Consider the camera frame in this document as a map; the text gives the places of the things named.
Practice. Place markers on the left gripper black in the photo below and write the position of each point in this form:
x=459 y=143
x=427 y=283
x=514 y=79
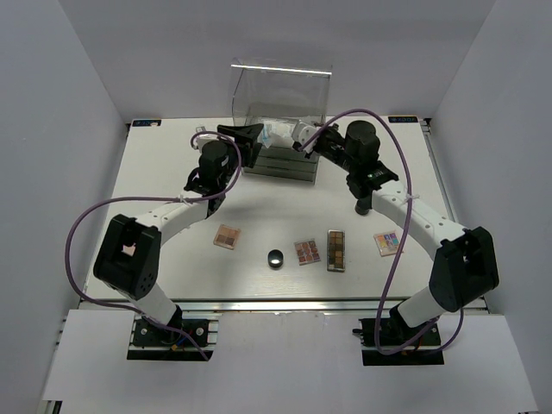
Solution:
x=245 y=136

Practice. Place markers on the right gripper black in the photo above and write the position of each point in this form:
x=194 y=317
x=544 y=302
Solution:
x=334 y=129

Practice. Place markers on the cotton pad pack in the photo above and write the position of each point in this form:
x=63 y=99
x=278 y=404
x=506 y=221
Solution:
x=282 y=134
x=266 y=133

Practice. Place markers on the clear acrylic drawer organizer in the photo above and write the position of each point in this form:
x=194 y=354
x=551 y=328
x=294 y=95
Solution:
x=280 y=90

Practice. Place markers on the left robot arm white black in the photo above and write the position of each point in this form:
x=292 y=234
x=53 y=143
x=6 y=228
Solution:
x=129 y=257

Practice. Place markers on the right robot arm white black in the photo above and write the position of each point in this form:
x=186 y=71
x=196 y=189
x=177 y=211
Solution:
x=464 y=262

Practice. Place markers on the black jar near right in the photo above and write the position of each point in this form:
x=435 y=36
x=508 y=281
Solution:
x=363 y=207

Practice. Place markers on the black jar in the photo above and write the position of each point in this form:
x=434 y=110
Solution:
x=275 y=259
x=363 y=207

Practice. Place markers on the right blue table label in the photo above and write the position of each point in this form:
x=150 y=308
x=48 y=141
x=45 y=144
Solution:
x=403 y=119

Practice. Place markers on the blue table label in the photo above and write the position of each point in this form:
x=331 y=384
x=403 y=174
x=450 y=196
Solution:
x=403 y=119
x=145 y=123

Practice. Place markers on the long brown eyeshadow palette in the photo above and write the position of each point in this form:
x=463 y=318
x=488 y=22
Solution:
x=336 y=251

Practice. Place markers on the four-pan brown eyeshadow palette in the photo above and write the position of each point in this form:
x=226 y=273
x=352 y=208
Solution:
x=226 y=237

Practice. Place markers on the left blue table label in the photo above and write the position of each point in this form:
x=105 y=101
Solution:
x=145 y=123

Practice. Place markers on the nine-pan pink eyeshadow palette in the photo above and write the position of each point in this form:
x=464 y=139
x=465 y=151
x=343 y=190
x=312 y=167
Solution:
x=307 y=252

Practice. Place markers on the colourful pastel eyeshadow palette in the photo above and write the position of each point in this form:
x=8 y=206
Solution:
x=387 y=243

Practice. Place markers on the black jar centre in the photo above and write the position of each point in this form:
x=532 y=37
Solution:
x=275 y=259

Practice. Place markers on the pink blush compact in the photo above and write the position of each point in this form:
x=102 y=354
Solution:
x=129 y=250

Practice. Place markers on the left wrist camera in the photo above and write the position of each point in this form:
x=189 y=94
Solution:
x=201 y=137

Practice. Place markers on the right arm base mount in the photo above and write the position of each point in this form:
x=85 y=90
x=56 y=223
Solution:
x=422 y=352

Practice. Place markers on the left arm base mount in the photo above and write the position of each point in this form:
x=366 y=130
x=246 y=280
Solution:
x=192 y=339

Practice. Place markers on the aluminium table rail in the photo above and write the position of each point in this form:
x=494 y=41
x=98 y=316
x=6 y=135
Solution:
x=278 y=305

